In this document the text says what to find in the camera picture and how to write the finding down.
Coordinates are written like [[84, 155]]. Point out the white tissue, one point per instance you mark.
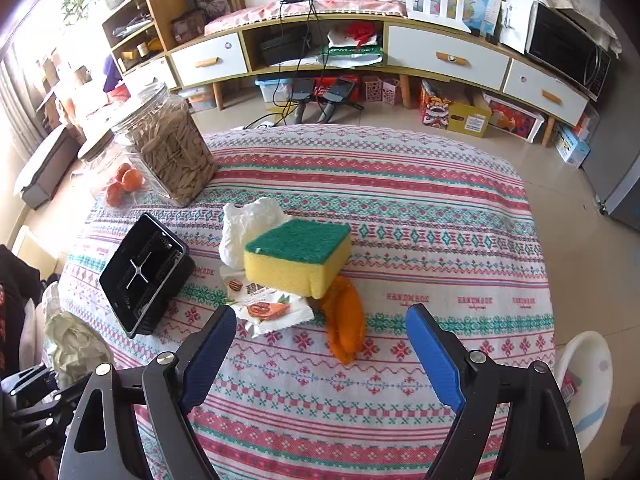
[[245, 225]]

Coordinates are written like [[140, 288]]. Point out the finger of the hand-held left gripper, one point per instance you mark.
[[42, 412], [30, 380]]

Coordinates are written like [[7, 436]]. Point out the small glass jar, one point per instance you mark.
[[100, 160]]

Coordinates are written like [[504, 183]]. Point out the white file rack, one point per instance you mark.
[[425, 7]]

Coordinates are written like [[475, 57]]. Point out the long wooden cabinet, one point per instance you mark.
[[370, 72]]

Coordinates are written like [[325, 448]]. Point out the clear plastic storage box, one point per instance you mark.
[[272, 91]]

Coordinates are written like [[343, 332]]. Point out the wooden shelf unit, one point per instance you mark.
[[142, 25]]

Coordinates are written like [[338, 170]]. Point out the black set-top box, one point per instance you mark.
[[285, 46]]

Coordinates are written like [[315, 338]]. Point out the pink patterned cloth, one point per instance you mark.
[[300, 10]]

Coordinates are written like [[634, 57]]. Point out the large glass seed jar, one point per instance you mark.
[[170, 155]]

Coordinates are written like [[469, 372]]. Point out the red flat box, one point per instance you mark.
[[512, 117]]

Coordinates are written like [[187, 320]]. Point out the small white drawer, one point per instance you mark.
[[207, 60]]

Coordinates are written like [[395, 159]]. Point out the purple cloth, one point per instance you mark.
[[112, 72]]

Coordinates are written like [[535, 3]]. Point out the blue and white box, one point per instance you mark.
[[572, 145]]

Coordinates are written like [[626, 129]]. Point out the black rectangular box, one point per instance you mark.
[[140, 270]]

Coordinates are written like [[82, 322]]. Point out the yellow cardboard box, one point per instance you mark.
[[457, 112]]

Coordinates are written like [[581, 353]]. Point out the pile of papers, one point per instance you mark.
[[352, 45]]

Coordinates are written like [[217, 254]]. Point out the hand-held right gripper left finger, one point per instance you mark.
[[207, 360]]

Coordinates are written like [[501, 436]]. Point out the grey bench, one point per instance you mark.
[[42, 165]]

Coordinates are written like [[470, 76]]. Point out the black microwave oven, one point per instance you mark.
[[565, 50]]

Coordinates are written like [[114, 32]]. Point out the yellow and green sponge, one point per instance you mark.
[[295, 265]]

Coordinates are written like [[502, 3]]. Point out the orange peel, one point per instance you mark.
[[345, 320]]

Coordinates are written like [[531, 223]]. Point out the pink pen holders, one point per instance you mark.
[[381, 90]]

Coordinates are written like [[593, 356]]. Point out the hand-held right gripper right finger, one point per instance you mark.
[[432, 360]]

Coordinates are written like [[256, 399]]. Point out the white drawer with round hole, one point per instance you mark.
[[545, 92]]

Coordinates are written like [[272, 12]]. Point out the red and black box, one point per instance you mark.
[[335, 89]]

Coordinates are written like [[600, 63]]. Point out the tangerine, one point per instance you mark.
[[134, 181], [123, 170], [115, 195]]

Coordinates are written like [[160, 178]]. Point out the white plastic basin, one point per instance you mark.
[[590, 360]]

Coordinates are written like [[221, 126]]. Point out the white paper bag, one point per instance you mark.
[[517, 22]]

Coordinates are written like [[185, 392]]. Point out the white snack wrapper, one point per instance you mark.
[[272, 312]]

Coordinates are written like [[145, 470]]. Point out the grey refrigerator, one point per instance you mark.
[[620, 185]]

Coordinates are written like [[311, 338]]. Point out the person's dark clothing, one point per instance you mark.
[[15, 300]]

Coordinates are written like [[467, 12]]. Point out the wide white drawer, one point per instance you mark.
[[447, 57]]

